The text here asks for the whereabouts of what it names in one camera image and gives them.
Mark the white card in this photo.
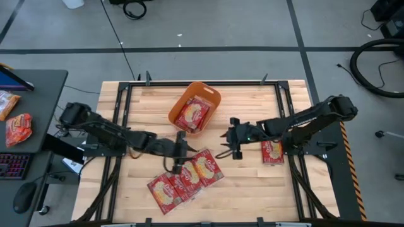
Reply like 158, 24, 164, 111
61, 157, 83, 175

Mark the orange plastic basket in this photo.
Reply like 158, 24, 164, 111
167, 81, 222, 137

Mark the black computer mouse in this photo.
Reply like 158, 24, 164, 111
12, 182, 38, 214

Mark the thick black hose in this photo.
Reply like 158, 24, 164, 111
349, 37, 404, 99

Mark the black aluminium table frame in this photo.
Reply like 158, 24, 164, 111
75, 71, 340, 227

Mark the red popcorn bag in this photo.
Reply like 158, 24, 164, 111
146, 173, 184, 216
260, 140, 285, 166
165, 172, 197, 203
191, 148, 225, 188
174, 95, 213, 133
179, 160, 205, 194

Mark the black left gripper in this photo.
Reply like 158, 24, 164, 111
156, 131, 199, 175

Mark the coiled black cable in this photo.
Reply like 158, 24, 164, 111
122, 0, 148, 21

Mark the black backlit keyboard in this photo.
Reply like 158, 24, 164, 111
0, 153, 32, 181

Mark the monitor with blue screen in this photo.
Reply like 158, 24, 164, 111
0, 62, 35, 92

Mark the orange red snack bag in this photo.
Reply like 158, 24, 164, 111
4, 113, 33, 149

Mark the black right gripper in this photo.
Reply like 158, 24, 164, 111
219, 117, 263, 160

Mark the black desk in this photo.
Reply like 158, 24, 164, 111
0, 69, 69, 227

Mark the black equipment case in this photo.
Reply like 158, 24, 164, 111
370, 0, 404, 39

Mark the orange white snack bag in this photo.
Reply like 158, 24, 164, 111
0, 90, 21, 122

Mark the grey chair leg with caster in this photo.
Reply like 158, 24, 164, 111
374, 129, 404, 140

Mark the long thin black cable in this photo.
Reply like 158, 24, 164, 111
99, 0, 136, 81

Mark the thin black cable with plug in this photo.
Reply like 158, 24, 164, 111
336, 58, 394, 90

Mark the black platform with hazard stripe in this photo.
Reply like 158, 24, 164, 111
311, 110, 369, 221

